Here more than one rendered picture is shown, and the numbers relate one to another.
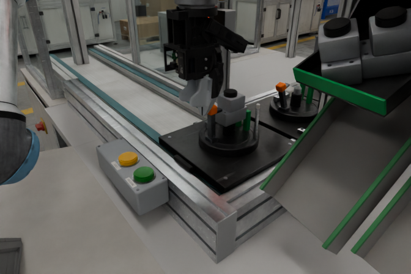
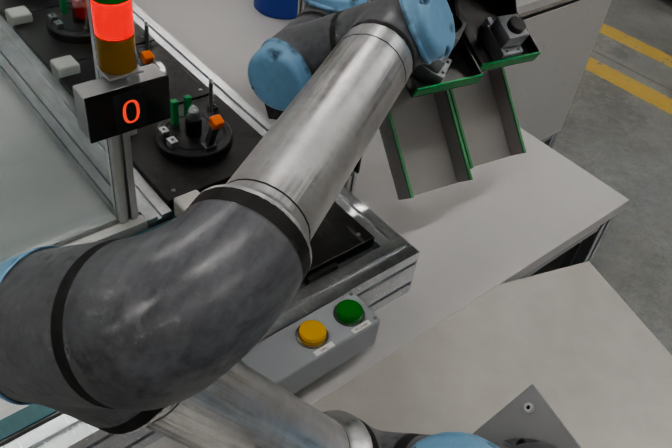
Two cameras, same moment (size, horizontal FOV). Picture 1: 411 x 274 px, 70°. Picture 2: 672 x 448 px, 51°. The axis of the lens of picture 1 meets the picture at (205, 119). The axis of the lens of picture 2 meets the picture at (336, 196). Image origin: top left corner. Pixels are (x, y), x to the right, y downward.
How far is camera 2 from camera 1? 109 cm
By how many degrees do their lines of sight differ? 77
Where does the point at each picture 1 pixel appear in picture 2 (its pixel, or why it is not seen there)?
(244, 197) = (381, 227)
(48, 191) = not seen: outside the picture
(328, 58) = (441, 68)
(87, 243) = (392, 416)
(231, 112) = not seen: hidden behind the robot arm
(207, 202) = (391, 256)
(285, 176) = (398, 176)
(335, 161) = (407, 134)
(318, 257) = (393, 217)
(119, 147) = (271, 352)
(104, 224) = (360, 403)
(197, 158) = (318, 255)
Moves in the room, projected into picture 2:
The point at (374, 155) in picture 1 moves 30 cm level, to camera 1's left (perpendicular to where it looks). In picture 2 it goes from (419, 109) to (439, 226)
